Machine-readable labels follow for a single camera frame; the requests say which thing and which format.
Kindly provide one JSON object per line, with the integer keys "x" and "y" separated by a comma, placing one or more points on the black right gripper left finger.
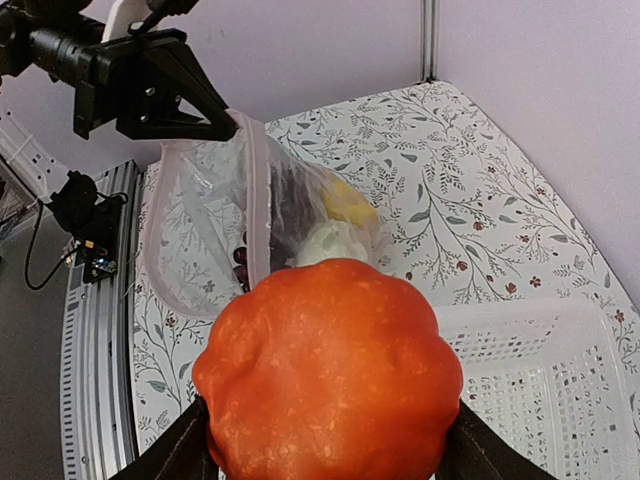
{"x": 181, "y": 452}

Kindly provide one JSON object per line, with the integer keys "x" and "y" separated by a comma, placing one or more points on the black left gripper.
{"x": 152, "y": 87}

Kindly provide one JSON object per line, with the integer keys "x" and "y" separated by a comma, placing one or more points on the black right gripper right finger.
{"x": 475, "y": 452}

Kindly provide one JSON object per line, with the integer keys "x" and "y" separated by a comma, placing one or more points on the clear zip top bag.
{"x": 207, "y": 230}

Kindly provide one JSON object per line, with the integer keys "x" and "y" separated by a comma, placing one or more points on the orange toy fruit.
{"x": 330, "y": 371}

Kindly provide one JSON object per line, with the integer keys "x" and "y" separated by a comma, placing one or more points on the dark red grapes toy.
{"x": 294, "y": 212}

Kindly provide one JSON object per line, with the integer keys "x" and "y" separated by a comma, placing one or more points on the yellow lemon toy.
{"x": 344, "y": 203}

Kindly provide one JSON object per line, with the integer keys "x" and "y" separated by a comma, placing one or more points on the white cauliflower toy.
{"x": 334, "y": 239}

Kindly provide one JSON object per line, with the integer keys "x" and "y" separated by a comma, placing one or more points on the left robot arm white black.
{"x": 51, "y": 34}

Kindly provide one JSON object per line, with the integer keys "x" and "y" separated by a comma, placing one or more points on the white plastic basket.
{"x": 545, "y": 376}

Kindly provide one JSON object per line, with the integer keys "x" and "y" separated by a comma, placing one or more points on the floral table cloth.
{"x": 471, "y": 220}

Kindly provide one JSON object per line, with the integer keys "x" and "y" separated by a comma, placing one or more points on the front aluminium rail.
{"x": 98, "y": 432}

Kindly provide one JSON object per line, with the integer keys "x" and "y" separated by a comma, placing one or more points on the left aluminium frame post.
{"x": 429, "y": 31}

